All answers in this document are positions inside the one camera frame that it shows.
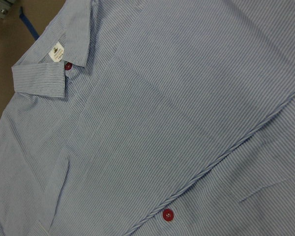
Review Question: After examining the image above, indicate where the grey aluminium frame post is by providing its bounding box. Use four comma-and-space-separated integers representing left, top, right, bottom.
0, 0, 15, 19

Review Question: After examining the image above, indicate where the light blue striped shirt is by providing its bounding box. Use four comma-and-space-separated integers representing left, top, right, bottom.
0, 0, 295, 236

